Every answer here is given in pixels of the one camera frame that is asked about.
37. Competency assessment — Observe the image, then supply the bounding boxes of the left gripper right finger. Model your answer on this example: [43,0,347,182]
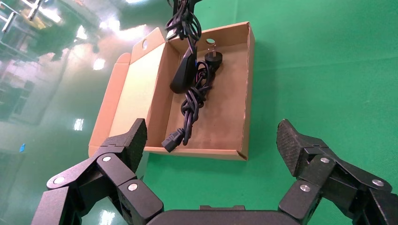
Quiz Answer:
[276,119,398,225]

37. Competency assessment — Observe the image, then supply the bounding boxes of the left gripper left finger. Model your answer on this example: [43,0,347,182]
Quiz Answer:
[31,118,164,225]

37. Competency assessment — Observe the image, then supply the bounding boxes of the black power cord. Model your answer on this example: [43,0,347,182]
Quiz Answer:
[161,49,224,154]

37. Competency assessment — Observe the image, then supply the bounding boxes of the black computer mouse with cable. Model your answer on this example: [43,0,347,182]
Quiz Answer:
[165,0,203,94]

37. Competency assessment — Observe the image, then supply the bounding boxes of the open brown cardboard box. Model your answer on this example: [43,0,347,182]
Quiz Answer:
[88,21,256,161]

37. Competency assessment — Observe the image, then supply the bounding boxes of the green table cloth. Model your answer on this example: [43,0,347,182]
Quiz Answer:
[137,0,398,225]

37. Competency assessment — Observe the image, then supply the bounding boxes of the white metal table leg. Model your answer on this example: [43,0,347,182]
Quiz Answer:
[0,0,45,34]

